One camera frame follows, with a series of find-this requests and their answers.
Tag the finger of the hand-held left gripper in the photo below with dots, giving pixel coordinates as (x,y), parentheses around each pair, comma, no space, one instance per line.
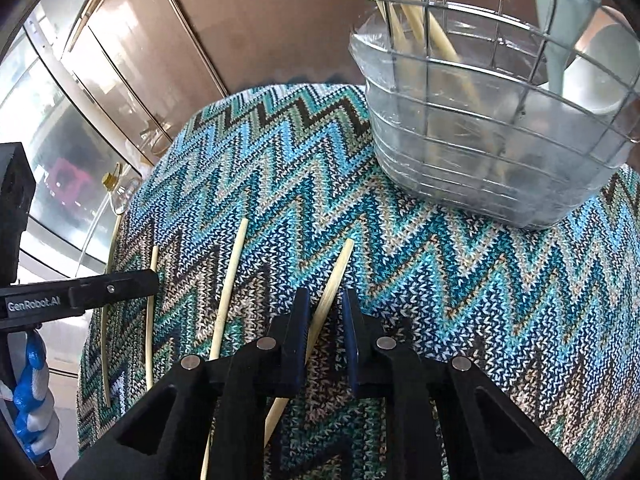
(125,287)

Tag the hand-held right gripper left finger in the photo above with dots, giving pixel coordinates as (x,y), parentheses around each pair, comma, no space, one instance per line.
(300,340)

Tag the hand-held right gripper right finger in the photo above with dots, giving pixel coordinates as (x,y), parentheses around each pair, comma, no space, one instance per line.
(352,350)

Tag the row of bamboo chopsticks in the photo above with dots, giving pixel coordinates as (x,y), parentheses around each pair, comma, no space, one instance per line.
(230,285)

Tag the person's left hand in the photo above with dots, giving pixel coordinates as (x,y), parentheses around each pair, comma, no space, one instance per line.
(32,400)

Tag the pink plastic object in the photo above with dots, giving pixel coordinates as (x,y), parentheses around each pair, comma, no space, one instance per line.
(65,175)

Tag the glass sliding door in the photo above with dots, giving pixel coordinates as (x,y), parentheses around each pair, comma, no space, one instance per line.
(65,135)

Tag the clear bottle yellow cap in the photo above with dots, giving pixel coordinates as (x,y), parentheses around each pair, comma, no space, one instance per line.
(122,195)

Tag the zigzag knitted cloth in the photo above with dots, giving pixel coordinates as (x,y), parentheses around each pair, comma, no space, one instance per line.
(400,270)

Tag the clear plastic drip tray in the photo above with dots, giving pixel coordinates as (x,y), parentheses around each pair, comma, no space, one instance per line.
(450,185)

